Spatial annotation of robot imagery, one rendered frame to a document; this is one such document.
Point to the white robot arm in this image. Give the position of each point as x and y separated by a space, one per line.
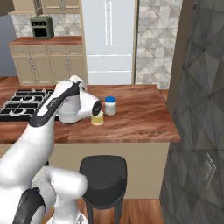
35 151

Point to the mayonnaise jar with blue lid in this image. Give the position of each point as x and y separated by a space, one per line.
110 106

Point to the grey patterned cabinet door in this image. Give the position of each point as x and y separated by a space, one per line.
198 102

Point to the pale yellow jar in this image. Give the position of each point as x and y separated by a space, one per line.
98 119

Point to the beige kitchen island base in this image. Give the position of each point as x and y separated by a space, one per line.
143 166

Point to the black round stool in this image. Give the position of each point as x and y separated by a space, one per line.
103 180

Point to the white fridge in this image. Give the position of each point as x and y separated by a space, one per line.
108 40

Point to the beige base cupboard run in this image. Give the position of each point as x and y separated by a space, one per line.
46 62

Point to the black gas hob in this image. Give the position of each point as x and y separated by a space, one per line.
22 105

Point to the dark green toaster oven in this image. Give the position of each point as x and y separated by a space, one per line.
42 27

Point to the grey range hood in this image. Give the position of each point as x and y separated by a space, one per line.
5 7

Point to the white wall socket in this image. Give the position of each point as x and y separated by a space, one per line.
66 30

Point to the beige wall cupboard run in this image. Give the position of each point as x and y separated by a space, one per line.
49 5

